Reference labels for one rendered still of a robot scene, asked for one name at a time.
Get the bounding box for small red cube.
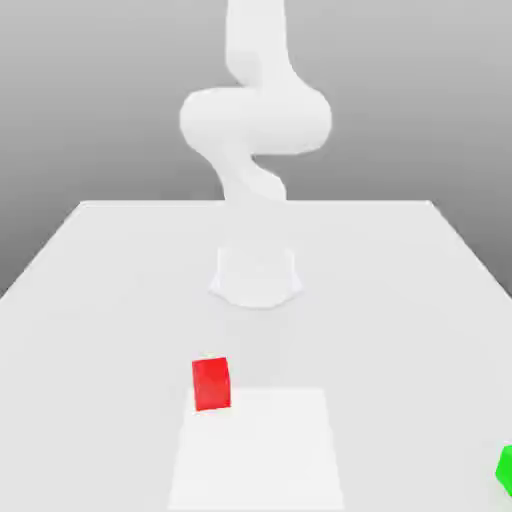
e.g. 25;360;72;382
191;356;233;412

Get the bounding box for small green cube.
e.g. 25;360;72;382
494;444;512;498

